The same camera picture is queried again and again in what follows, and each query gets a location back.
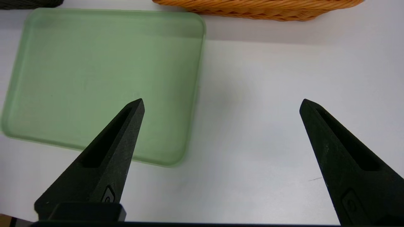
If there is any orange wicker basket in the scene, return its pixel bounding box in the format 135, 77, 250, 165
151, 0, 365, 22

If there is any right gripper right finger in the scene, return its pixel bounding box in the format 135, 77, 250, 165
299, 99, 404, 226

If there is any dark brown wicker basket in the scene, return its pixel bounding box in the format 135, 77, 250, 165
0, 0, 64, 10

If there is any light green plastic tray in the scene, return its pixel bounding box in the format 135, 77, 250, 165
1, 8, 206, 167

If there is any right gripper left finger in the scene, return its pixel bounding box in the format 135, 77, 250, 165
34, 98, 146, 223

